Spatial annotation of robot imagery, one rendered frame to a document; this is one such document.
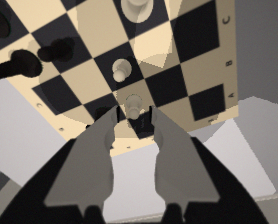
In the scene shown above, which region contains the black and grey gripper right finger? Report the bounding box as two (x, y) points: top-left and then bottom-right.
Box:
(149, 105), (269, 224)

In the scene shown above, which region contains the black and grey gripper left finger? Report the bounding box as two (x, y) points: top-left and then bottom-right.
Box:
(0, 105), (120, 224)

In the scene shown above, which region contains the chessboard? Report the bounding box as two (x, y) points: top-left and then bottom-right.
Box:
(0, 0), (238, 157)

